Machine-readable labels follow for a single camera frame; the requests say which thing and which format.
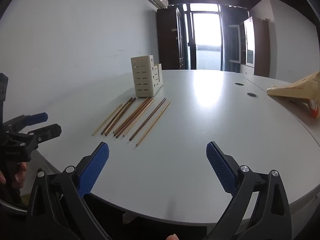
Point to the person's right hand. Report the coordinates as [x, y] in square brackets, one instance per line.
[172, 237]

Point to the white and wood cabinet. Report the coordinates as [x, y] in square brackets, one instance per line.
[260, 47]

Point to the bunch of wooden chopsticks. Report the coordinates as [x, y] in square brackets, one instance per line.
[135, 115]

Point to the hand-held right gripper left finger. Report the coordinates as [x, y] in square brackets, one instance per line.
[95, 170]

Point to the glass balcony door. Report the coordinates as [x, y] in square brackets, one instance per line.
[206, 37]

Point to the person's left hand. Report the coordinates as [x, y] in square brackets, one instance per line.
[20, 176]

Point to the cream plastic utensil holder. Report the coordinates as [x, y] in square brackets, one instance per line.
[143, 80]

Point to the brown paper bag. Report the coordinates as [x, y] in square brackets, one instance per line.
[297, 92]

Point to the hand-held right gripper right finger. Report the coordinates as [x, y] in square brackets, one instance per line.
[221, 167]

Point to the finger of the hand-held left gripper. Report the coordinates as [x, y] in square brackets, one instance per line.
[50, 131]
[37, 117]

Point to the dark wooden wardrobe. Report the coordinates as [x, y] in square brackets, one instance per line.
[167, 37]

